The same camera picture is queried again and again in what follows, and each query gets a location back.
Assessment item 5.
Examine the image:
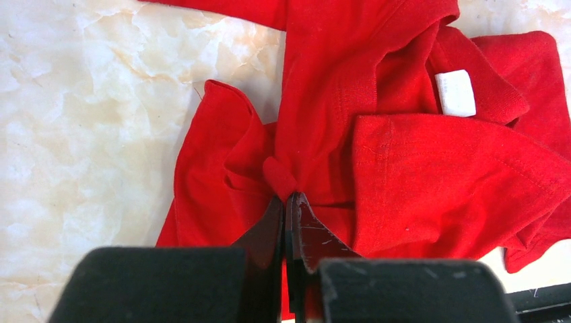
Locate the white garment label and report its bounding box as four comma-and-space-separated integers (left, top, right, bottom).
435, 69, 477, 118

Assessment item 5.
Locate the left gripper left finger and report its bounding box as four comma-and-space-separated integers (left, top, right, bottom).
233, 196, 285, 322

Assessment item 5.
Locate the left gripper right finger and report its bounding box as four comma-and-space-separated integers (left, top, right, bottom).
285, 192, 360, 322

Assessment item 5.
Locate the red t-shirt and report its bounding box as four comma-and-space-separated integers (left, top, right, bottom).
156, 1, 570, 322

